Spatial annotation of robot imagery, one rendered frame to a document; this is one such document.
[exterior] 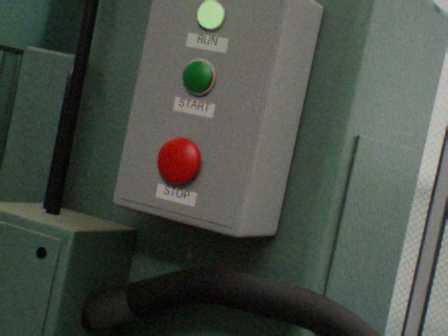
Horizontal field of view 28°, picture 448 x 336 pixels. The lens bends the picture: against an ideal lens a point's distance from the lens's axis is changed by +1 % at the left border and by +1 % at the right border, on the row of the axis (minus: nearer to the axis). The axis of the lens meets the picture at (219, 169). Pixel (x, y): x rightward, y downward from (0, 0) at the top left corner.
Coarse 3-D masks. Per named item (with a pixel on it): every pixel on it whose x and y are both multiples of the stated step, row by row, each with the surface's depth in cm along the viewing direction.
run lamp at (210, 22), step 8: (208, 0) 57; (216, 0) 57; (200, 8) 57; (208, 8) 57; (216, 8) 56; (224, 8) 57; (200, 16) 57; (208, 16) 56; (216, 16) 56; (224, 16) 56; (200, 24) 57; (208, 24) 57; (216, 24) 57
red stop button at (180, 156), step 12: (168, 144) 57; (180, 144) 57; (192, 144) 56; (168, 156) 57; (180, 156) 56; (192, 156) 56; (168, 168) 57; (180, 168) 56; (192, 168) 56; (168, 180) 57; (180, 180) 57
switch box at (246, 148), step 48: (192, 0) 58; (240, 0) 56; (288, 0) 55; (144, 48) 60; (192, 48) 58; (240, 48) 56; (288, 48) 56; (144, 96) 59; (192, 96) 57; (240, 96) 56; (288, 96) 58; (144, 144) 59; (240, 144) 56; (288, 144) 59; (144, 192) 59; (240, 192) 56
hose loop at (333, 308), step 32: (128, 288) 61; (160, 288) 59; (192, 288) 58; (224, 288) 57; (256, 288) 57; (288, 288) 56; (96, 320) 61; (128, 320) 61; (288, 320) 56; (320, 320) 55; (352, 320) 54
